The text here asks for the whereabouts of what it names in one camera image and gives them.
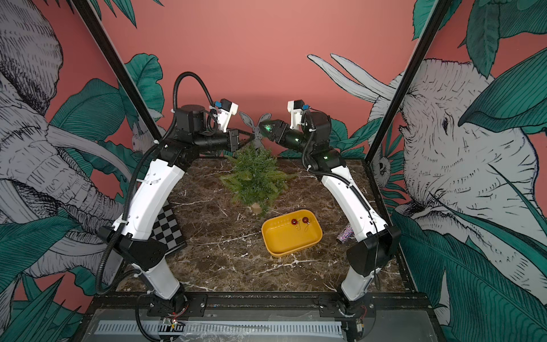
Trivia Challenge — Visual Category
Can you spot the left black frame post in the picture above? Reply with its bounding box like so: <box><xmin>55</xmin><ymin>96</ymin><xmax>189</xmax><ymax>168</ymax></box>
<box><xmin>71</xmin><ymin>0</ymin><xmax>162</xmax><ymax>140</ymax></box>

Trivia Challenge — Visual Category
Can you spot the yellow plastic tray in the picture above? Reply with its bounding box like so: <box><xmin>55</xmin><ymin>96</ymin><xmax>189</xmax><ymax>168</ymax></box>
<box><xmin>262</xmin><ymin>209</ymin><xmax>323</xmax><ymax>258</ymax></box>

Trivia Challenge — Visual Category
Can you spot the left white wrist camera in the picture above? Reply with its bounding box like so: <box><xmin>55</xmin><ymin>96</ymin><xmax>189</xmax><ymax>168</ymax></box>
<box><xmin>209</xmin><ymin>98</ymin><xmax>239</xmax><ymax>133</ymax></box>

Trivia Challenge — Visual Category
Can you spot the purple glitter tag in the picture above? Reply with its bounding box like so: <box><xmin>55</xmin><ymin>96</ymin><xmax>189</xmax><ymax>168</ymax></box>
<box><xmin>336</xmin><ymin>224</ymin><xmax>354</xmax><ymax>245</ymax></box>

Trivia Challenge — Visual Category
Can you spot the black frame post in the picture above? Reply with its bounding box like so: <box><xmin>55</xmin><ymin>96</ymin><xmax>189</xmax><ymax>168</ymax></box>
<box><xmin>365</xmin><ymin>0</ymin><xmax>452</xmax><ymax>165</ymax></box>
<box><xmin>71</xmin><ymin>0</ymin><xmax>162</xmax><ymax>140</ymax></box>

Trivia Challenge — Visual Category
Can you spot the black white checkerboard card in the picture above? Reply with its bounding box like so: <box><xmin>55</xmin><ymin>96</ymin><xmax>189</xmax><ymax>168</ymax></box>
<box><xmin>150</xmin><ymin>201</ymin><xmax>187</xmax><ymax>255</ymax></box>

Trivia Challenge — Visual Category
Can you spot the black front frame rail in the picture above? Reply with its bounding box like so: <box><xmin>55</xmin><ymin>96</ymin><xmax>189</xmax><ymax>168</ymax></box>
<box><xmin>88</xmin><ymin>292</ymin><xmax>432</xmax><ymax>313</ymax></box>

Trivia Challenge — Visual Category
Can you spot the right black frame post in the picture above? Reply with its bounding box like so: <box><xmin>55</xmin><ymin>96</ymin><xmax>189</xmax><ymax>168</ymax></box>
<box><xmin>365</xmin><ymin>0</ymin><xmax>452</xmax><ymax>165</ymax></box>

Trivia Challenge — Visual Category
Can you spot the white slotted cable duct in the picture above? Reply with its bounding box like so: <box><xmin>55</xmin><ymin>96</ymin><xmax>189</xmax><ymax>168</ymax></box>
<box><xmin>93</xmin><ymin>320</ymin><xmax>345</xmax><ymax>338</ymax></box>

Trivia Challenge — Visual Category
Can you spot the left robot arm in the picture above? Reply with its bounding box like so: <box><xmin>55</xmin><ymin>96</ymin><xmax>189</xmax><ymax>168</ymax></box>
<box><xmin>95</xmin><ymin>99</ymin><xmax>247</xmax><ymax>318</ymax></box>

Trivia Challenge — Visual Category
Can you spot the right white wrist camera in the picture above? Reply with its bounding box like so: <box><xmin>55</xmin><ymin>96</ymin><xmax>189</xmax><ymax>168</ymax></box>
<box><xmin>287</xmin><ymin>100</ymin><xmax>309</xmax><ymax>130</ymax></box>

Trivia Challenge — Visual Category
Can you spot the small green christmas tree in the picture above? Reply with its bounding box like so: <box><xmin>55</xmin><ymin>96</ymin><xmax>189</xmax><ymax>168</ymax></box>
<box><xmin>220</xmin><ymin>146</ymin><xmax>296</xmax><ymax>216</ymax></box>

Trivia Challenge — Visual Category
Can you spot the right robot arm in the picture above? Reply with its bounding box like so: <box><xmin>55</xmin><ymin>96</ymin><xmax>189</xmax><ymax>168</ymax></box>
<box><xmin>259</xmin><ymin>109</ymin><xmax>401</xmax><ymax>317</ymax></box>

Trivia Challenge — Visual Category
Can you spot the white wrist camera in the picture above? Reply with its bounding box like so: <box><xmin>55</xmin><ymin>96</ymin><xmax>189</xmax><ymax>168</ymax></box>
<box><xmin>287</xmin><ymin>100</ymin><xmax>309</xmax><ymax>130</ymax></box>
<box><xmin>209</xmin><ymin>98</ymin><xmax>239</xmax><ymax>133</ymax></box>

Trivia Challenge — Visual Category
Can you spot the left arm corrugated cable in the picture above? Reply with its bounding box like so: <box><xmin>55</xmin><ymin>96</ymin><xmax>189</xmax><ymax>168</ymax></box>
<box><xmin>95</xmin><ymin>71</ymin><xmax>215</xmax><ymax>296</ymax></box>

